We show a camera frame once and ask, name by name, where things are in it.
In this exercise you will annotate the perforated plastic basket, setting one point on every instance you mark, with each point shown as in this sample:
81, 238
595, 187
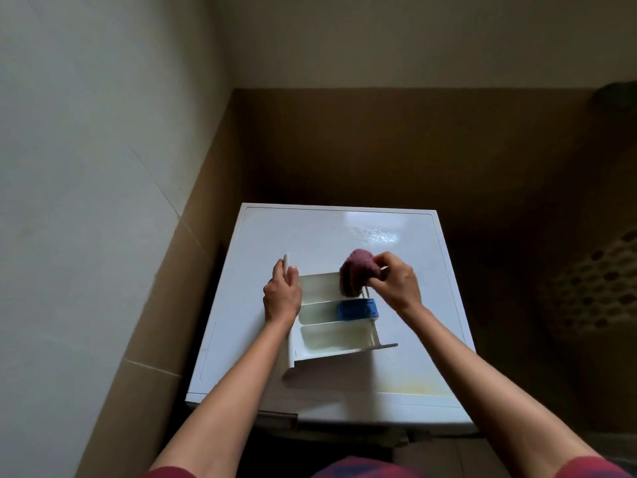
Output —
597, 288

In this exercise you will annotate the person's left forearm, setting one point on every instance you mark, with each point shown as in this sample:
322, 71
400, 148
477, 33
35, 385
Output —
224, 403

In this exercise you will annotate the white washing machine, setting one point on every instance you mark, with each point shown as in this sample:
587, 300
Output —
249, 303

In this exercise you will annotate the person's left hand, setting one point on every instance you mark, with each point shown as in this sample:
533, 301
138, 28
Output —
282, 298

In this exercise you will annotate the person's right forearm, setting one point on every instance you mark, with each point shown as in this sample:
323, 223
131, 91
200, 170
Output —
492, 393

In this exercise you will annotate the person's right hand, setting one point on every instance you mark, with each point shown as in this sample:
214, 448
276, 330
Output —
400, 288

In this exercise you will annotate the dark red shirt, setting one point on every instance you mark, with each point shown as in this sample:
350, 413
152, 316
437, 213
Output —
363, 467

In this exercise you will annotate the red checkered cloth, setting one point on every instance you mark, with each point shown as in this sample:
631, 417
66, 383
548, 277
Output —
356, 271

